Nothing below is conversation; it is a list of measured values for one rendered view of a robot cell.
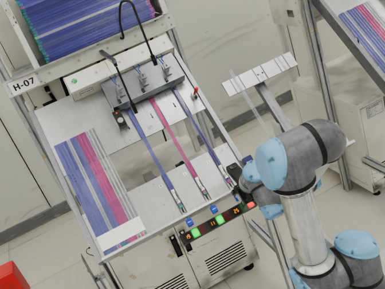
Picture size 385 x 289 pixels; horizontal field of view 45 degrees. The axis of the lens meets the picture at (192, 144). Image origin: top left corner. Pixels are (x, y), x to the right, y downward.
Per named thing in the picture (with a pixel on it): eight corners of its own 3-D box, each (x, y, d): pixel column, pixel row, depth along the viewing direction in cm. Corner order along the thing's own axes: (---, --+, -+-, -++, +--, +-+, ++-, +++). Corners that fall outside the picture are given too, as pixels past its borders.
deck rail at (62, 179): (105, 263, 179) (102, 261, 174) (100, 265, 179) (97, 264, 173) (36, 116, 202) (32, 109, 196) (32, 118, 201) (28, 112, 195)
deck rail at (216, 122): (254, 184, 193) (256, 179, 187) (250, 186, 193) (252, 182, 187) (174, 54, 215) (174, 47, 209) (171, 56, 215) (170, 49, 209)
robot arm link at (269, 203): (299, 203, 145) (281, 173, 149) (268, 219, 144) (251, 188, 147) (294, 209, 153) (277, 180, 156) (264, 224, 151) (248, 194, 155)
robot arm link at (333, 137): (344, 96, 113) (305, 166, 158) (305, 114, 112) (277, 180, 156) (372, 135, 109) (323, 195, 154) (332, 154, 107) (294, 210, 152)
